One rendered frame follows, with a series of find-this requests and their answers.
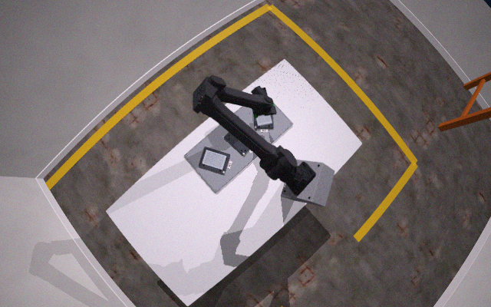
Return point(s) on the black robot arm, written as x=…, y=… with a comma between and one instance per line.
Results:
x=213, y=92

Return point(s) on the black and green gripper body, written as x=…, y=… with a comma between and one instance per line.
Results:
x=266, y=113

